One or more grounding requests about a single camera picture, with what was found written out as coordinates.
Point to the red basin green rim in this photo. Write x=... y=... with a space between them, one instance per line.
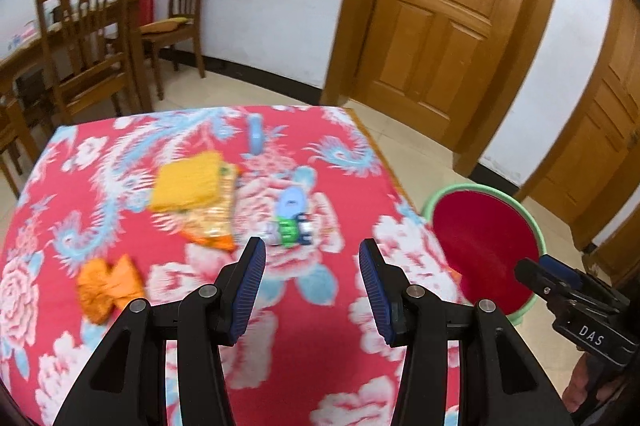
x=520 y=313

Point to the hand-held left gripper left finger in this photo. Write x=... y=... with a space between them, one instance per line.
x=247 y=291

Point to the yellow cloth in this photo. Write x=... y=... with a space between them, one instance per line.
x=187 y=181

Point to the yellow brown seat cushion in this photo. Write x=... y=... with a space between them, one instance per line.
x=165 y=25

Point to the person's right hand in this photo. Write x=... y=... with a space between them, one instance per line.
x=576 y=386

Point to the pink tissue pack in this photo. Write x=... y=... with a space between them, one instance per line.
x=22 y=37

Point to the light blue plastic case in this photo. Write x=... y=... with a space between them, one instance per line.
x=256 y=139

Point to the green and blue toy packet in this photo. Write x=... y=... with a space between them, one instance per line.
x=290 y=228

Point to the orange snack packet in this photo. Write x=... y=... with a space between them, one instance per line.
x=212 y=226

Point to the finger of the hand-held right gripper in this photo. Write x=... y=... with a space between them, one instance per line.
x=561 y=269
x=535 y=277

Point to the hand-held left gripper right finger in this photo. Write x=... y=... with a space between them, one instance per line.
x=377 y=291

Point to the wooden dining table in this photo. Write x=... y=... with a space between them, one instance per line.
x=25 y=56

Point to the red floral tablecloth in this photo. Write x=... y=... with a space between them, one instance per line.
x=310 y=356

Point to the dark wooden dining chair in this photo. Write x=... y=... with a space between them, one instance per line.
x=15 y=131

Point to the wooden door frame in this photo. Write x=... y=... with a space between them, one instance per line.
x=605 y=56

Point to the red plastic bag liner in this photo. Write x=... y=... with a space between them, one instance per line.
x=480 y=246

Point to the wooden panelled door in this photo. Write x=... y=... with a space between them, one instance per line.
x=440 y=31
x=590 y=166

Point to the orange cloth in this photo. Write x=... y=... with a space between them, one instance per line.
x=107 y=288

